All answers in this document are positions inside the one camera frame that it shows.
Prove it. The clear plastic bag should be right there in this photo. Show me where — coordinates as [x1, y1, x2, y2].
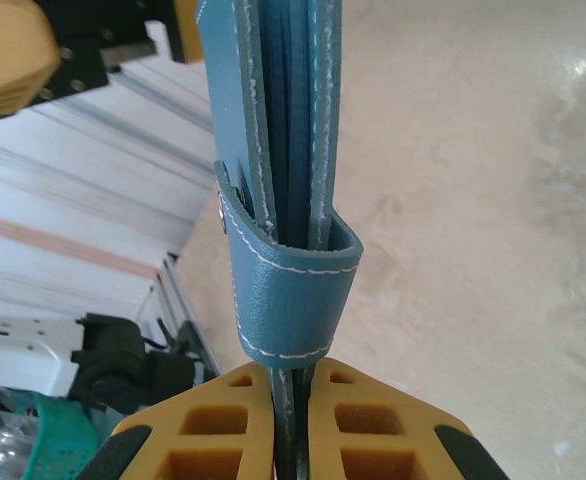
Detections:
[0, 394, 39, 480]

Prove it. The green plastic basket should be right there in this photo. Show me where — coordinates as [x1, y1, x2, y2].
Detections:
[22, 392, 99, 480]

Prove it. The blue leather card holder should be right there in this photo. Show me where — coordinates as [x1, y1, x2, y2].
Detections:
[195, 0, 364, 480]

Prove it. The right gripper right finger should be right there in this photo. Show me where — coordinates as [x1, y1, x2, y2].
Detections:
[306, 358, 512, 480]

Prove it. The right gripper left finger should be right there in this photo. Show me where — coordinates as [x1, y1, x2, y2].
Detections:
[75, 359, 278, 480]

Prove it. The aluminium frame post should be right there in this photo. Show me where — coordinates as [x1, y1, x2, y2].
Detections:
[137, 252, 222, 381]

